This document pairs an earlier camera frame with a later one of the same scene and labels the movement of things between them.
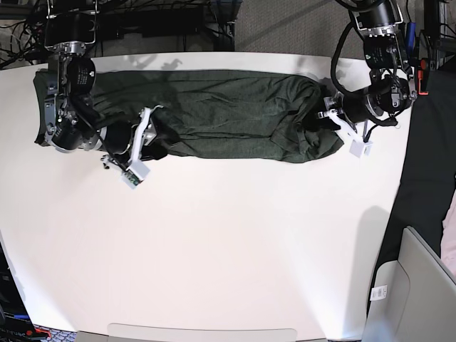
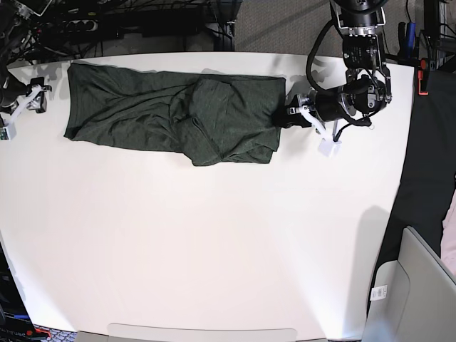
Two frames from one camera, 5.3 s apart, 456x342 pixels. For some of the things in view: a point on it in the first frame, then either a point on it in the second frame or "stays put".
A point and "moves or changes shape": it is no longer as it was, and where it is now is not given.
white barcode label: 378,293 stays put
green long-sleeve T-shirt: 228,115 moves or changes shape
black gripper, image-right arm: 355,107 → 326,102
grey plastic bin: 413,298 stays put
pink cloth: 448,238 stays put
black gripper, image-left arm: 121,139 → 11,87
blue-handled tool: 410,38 stays put
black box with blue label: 16,325 stays put
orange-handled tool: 39,330 stays put
